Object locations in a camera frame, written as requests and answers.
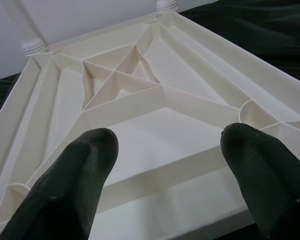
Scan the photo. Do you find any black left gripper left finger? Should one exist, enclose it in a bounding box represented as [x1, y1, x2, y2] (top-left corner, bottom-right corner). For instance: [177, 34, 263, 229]
[0, 127, 120, 240]

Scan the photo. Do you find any white plastic table leg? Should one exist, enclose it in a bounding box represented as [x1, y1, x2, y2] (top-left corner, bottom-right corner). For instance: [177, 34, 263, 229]
[155, 0, 179, 13]
[4, 0, 49, 56]

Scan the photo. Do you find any black cloth table cover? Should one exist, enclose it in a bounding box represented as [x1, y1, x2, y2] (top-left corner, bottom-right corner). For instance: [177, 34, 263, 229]
[0, 0, 300, 240]

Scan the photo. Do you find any white plastic children table top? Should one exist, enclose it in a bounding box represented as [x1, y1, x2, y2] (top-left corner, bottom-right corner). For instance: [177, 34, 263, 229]
[0, 11, 300, 240]

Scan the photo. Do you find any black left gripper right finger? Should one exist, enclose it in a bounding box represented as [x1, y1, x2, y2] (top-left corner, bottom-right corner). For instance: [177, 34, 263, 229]
[219, 123, 300, 240]

